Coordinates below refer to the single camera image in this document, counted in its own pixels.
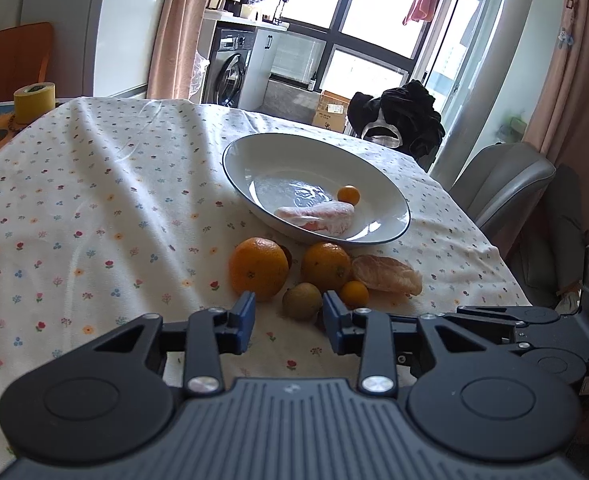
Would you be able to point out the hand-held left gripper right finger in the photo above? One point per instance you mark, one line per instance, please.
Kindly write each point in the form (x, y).
(332, 312)

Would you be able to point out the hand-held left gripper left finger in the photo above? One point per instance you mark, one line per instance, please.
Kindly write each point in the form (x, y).
(247, 312)

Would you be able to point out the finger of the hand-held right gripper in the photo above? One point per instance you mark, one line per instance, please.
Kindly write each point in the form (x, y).
(519, 316)
(544, 339)

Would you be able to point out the small orange kumquat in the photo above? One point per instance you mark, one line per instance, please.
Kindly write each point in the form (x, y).
(354, 294)
(348, 194)

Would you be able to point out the brown kiwi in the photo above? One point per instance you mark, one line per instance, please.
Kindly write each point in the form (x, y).
(302, 301)

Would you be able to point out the large orange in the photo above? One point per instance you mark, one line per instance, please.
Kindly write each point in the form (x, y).
(257, 267)

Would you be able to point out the medium orange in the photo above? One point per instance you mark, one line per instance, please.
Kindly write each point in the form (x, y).
(324, 265)

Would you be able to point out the pink peeled pomelo piece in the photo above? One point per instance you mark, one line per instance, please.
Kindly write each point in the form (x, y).
(319, 217)

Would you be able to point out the white plate with dark rim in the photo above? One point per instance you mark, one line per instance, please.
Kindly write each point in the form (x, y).
(284, 160)

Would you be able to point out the grey chair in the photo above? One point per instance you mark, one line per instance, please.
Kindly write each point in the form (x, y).
(504, 180)

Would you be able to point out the floral white tablecloth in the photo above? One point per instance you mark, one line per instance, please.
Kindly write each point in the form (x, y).
(99, 210)

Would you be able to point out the translucent plastic hanger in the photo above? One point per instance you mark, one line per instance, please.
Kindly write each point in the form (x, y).
(382, 132)

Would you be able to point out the cardboard box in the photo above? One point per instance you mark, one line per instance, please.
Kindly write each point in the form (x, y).
(332, 110)

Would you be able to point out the black clothes pile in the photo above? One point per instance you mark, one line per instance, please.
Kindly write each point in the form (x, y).
(409, 107)

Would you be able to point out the beige pink curtain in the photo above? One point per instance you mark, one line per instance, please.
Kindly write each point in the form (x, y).
(569, 85)

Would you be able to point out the grey washing machine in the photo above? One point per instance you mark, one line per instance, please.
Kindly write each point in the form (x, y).
(229, 70)

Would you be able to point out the clear plastic bag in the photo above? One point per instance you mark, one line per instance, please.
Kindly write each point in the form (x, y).
(199, 72)

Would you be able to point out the white cabinet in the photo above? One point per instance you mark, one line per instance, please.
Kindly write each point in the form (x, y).
(269, 55)

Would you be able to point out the yellow tape roll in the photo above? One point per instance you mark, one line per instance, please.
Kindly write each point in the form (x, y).
(33, 100)

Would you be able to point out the white refrigerator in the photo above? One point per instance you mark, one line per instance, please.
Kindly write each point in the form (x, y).
(124, 25)

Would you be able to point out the large window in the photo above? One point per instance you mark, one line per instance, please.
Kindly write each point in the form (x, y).
(374, 0)

